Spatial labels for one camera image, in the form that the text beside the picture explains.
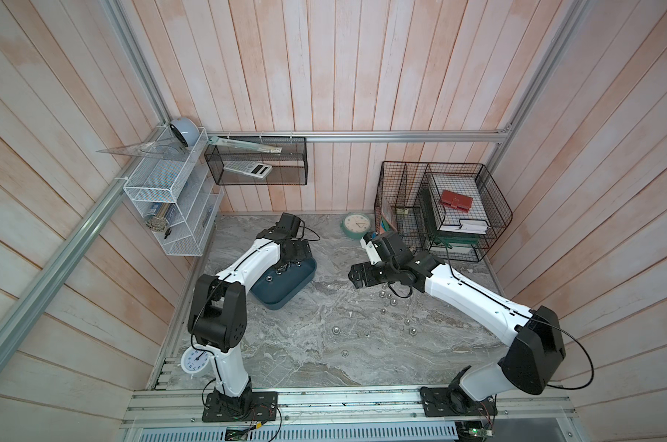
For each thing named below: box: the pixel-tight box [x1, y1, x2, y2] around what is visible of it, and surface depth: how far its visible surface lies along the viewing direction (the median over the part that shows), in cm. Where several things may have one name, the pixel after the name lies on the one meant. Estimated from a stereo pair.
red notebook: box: [440, 189, 474, 213], surface depth 95 cm
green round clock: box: [339, 212, 371, 240], surface depth 116 cm
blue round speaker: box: [169, 116, 200, 148], surface depth 85 cm
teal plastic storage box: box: [249, 257, 317, 311], surface depth 100 cm
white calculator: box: [222, 161, 273, 179], surface depth 100 cm
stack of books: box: [419, 173, 490, 256], surface depth 100 cm
